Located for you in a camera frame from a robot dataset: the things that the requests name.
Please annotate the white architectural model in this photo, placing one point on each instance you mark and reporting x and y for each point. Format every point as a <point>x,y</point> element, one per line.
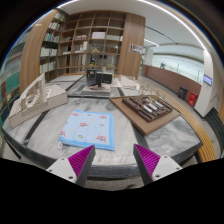
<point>35,99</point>

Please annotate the dark brown building model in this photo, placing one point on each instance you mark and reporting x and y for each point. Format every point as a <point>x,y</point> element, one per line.
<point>146,107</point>

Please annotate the light blue patterned towel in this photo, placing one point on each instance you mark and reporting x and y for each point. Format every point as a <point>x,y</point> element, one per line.
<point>84,128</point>

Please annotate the wall screen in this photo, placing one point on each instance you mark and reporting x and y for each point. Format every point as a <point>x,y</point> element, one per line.
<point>207,80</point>

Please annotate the large wooden bookshelf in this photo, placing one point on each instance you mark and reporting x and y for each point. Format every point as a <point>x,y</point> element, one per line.
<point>61,44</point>

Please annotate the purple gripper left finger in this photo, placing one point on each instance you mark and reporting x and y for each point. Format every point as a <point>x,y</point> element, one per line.
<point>75,168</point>

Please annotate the brown wooden model board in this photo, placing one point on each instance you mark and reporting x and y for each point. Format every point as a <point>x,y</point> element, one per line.
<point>143,126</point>

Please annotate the dark blue bin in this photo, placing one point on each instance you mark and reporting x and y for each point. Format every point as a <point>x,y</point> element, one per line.
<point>182,93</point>

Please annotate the wall poster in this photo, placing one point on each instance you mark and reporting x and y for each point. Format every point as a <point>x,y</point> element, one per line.
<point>136,48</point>

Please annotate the small white building model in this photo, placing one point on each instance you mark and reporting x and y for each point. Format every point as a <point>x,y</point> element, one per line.
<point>125,82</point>

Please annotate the black box model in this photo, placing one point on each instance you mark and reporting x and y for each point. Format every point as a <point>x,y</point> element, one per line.
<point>97,77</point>

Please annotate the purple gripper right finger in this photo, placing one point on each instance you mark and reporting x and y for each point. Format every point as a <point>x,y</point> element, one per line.
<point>152,166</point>

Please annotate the red bin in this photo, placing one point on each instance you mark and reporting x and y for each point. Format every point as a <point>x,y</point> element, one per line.
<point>192,99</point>

